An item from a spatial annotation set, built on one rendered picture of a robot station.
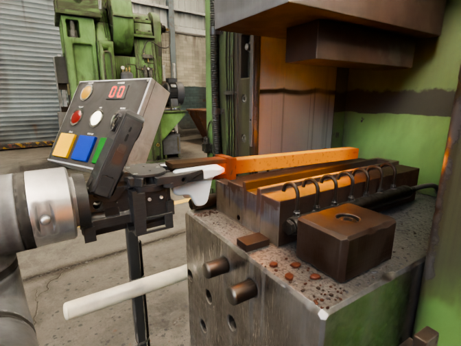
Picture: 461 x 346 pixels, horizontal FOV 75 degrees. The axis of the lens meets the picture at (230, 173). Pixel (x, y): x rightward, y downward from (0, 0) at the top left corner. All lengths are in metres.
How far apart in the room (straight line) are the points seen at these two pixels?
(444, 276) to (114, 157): 0.46
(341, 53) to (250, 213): 0.32
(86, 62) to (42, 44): 3.17
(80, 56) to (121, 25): 0.79
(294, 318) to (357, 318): 0.08
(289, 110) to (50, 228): 0.62
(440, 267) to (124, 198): 0.44
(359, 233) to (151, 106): 0.63
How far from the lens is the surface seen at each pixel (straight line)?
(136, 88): 0.90
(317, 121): 0.89
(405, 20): 0.68
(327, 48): 0.56
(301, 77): 0.84
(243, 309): 0.53
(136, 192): 0.40
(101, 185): 0.40
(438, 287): 0.53
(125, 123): 0.39
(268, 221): 0.50
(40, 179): 0.39
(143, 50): 5.60
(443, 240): 0.50
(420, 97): 0.87
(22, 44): 8.40
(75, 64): 5.34
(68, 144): 1.01
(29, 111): 8.32
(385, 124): 0.90
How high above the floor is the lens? 1.15
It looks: 14 degrees down
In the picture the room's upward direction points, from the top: straight up
